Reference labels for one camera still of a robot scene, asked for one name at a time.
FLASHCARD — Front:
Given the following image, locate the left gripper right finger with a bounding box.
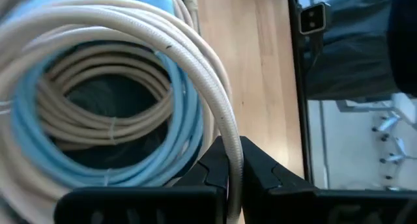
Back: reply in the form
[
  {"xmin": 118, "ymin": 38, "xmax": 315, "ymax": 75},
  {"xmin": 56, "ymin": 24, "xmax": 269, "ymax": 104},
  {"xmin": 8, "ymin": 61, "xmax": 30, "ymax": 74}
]
[{"xmin": 240, "ymin": 135, "xmax": 417, "ymax": 224}]

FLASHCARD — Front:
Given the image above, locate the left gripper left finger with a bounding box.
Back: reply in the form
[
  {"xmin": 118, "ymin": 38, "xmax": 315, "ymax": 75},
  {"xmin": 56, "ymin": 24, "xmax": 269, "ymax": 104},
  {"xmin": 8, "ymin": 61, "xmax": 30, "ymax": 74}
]
[{"xmin": 53, "ymin": 135, "xmax": 228, "ymax": 224}]

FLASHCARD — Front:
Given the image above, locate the light blue cable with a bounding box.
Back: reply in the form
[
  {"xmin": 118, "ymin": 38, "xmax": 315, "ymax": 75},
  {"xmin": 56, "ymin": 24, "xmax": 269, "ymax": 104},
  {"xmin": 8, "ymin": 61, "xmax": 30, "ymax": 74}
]
[{"xmin": 8, "ymin": 0, "xmax": 206, "ymax": 189}]

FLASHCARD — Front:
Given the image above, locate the beige HDMI cable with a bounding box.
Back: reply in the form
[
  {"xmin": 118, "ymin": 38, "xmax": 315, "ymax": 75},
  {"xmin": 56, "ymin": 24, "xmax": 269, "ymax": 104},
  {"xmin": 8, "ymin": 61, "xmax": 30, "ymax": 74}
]
[
  {"xmin": 34, "ymin": 43, "xmax": 175, "ymax": 152},
  {"xmin": 0, "ymin": 0, "xmax": 245, "ymax": 224}
]

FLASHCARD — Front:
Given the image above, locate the office chair base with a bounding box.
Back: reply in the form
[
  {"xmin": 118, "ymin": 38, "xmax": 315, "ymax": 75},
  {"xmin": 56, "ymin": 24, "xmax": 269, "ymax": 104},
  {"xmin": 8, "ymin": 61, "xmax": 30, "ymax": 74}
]
[{"xmin": 335, "ymin": 93, "xmax": 417, "ymax": 192}]

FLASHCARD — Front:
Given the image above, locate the person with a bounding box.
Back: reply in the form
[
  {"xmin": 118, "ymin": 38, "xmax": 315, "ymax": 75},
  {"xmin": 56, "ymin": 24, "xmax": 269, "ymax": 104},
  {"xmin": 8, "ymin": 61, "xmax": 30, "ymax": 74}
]
[{"xmin": 306, "ymin": 0, "xmax": 417, "ymax": 101}]

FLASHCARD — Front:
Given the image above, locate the black aluminium table frame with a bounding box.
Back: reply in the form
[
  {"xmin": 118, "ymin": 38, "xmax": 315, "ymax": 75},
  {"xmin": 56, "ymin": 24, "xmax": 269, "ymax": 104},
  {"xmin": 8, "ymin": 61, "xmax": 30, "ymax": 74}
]
[{"xmin": 286, "ymin": 0, "xmax": 316, "ymax": 189}]

